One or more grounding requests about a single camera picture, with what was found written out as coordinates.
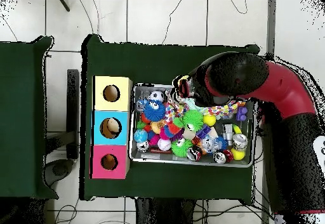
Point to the yellow plush duck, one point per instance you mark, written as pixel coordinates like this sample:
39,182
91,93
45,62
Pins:
183,77

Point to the large green spiky ball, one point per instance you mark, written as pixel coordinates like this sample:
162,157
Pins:
193,118

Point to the colourful polka dot cloth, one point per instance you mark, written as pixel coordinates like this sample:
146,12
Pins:
221,110
174,109

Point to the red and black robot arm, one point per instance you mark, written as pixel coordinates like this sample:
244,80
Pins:
279,89

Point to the wooden box with three holes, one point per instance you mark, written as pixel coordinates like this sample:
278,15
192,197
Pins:
99,102

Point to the mint green cloth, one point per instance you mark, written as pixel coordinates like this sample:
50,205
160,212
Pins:
193,102

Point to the black and white soccer ball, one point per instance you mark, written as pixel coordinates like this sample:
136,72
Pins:
157,96

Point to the blue spiky ball with eyes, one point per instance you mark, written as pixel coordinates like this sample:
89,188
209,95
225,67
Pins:
155,110

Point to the blue globe ball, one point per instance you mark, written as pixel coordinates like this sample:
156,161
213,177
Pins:
141,135

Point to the purple building block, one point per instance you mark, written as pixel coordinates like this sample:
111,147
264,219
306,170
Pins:
241,113

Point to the silver metal can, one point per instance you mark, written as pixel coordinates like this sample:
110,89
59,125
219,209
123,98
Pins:
240,141

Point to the yellow ball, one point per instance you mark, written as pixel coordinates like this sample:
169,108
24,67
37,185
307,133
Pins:
238,154

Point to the black upright panel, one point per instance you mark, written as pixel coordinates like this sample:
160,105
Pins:
73,107

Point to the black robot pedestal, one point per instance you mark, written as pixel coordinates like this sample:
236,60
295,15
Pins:
162,213

